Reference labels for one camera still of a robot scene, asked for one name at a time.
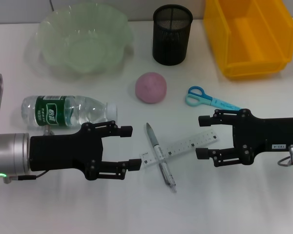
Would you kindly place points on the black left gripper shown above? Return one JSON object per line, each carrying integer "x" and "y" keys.
{"x": 63, "y": 151}

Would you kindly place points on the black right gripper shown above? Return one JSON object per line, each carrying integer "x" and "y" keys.
{"x": 271, "y": 134}

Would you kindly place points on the clear plastic ruler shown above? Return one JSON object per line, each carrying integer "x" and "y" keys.
{"x": 183, "y": 146}

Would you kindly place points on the blue scissors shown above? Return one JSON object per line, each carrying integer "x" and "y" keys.
{"x": 217, "y": 102}

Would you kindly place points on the pink peach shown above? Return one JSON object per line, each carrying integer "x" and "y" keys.
{"x": 151, "y": 88}

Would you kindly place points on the green label water bottle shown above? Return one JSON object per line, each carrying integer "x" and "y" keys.
{"x": 53, "y": 111}

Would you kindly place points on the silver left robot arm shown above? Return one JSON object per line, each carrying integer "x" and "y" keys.
{"x": 9, "y": 156}

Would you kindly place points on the grey white pen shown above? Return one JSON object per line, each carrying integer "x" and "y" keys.
{"x": 156, "y": 148}

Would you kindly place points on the black mesh pen holder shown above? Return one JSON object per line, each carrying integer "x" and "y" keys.
{"x": 172, "y": 46}

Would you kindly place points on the green translucent fruit bowl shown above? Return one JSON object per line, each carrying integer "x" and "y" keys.
{"x": 88, "y": 48}

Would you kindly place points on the left gripper silver connector plug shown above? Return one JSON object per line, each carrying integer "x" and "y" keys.
{"x": 48, "y": 130}

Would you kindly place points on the yellow plastic storage bin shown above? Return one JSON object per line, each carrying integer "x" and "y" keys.
{"x": 256, "y": 48}

